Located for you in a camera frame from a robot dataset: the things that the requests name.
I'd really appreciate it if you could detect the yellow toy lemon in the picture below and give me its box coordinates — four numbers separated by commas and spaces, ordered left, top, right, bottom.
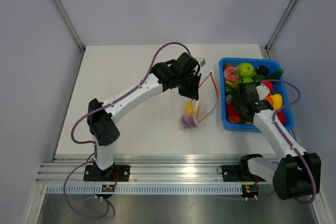
184, 100, 202, 115

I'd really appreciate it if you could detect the clear zip top bag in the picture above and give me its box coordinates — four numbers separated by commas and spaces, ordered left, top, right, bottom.
178, 69, 219, 131

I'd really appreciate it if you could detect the purple toy onion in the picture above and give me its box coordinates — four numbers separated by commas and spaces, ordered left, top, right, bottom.
181, 115, 198, 129

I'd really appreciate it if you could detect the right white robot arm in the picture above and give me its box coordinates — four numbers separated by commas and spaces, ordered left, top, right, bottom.
234, 82, 321, 205

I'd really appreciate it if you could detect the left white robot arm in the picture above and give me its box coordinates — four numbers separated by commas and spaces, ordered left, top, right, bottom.
84, 52, 205, 182

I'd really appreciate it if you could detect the red toy bell pepper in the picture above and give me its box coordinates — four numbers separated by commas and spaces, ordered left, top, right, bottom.
226, 104, 240, 116

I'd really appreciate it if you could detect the orange toy fruit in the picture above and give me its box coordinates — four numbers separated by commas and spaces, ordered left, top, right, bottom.
264, 95, 274, 105

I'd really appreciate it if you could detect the blue plastic bin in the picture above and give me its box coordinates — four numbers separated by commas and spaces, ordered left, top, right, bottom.
218, 57, 294, 133

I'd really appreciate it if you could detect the yellow toy mushroom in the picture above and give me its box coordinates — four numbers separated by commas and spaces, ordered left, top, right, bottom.
224, 80, 237, 95

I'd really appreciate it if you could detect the green striped toy watermelon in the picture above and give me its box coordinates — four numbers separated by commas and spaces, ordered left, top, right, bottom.
237, 77, 254, 84

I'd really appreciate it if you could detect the red toy apple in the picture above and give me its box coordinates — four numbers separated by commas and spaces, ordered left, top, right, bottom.
261, 81, 273, 93

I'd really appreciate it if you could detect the yellow toy bell pepper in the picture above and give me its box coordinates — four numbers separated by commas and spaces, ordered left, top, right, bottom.
270, 94, 283, 111

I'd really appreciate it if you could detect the green toy apple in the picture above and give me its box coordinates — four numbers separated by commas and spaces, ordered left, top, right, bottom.
236, 62, 254, 78

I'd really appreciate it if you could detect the red toy tomato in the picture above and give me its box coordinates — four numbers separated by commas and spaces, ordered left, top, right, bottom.
277, 111, 286, 125

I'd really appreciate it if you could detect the dark toy avocado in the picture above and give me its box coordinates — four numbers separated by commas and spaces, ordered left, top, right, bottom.
256, 65, 269, 77

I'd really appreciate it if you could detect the pink toy peach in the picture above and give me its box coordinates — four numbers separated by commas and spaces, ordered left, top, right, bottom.
223, 67, 239, 82

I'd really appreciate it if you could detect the green toy cucumber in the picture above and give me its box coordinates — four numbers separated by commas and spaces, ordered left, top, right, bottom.
267, 69, 284, 80

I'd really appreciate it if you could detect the brown toy fruit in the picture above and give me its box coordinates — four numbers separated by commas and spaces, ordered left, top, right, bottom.
224, 62, 233, 70

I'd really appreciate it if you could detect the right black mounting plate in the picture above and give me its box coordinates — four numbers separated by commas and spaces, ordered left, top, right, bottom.
216, 165, 265, 183

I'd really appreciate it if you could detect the black mounting plate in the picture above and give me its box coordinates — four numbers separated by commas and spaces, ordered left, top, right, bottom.
216, 165, 265, 183
83, 165, 130, 182

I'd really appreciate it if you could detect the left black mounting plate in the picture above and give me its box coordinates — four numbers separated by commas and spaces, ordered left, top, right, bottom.
83, 165, 130, 182

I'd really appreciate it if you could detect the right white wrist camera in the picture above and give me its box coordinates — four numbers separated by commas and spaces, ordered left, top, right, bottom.
256, 83, 270, 100

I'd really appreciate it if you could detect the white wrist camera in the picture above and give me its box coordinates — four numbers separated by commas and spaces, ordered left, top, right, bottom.
256, 83, 270, 100
195, 57, 206, 68

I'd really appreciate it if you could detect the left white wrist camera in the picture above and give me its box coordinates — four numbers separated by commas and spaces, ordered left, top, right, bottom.
195, 57, 206, 68

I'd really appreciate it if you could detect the aluminium rail base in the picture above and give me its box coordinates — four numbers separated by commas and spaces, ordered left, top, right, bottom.
35, 154, 240, 184

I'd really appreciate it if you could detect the white slotted cable duct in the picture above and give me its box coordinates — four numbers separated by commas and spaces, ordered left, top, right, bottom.
46, 184, 243, 195

